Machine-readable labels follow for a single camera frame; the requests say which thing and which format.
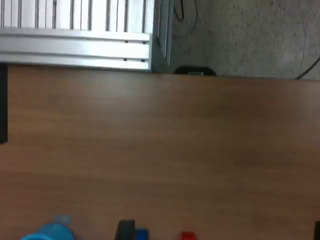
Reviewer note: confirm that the blue plastic cup bin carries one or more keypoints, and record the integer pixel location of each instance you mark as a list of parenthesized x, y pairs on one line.
[(47, 232)]

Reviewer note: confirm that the red wooden cube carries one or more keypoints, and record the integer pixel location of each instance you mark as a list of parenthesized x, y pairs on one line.
[(188, 236)]

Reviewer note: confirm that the blue wooden cube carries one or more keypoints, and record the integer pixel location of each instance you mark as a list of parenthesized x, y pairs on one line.
[(141, 234)]

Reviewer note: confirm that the blue masking tape piece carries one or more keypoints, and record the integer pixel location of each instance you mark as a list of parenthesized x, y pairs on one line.
[(62, 218)]

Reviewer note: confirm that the aluminium robot base table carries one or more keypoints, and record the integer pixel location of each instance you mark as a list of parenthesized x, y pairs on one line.
[(75, 47)]

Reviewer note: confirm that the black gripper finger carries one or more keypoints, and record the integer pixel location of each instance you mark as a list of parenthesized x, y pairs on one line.
[(125, 231), (317, 231)]

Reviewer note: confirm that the black rounded object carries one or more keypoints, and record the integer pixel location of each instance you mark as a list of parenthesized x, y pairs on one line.
[(195, 70)]

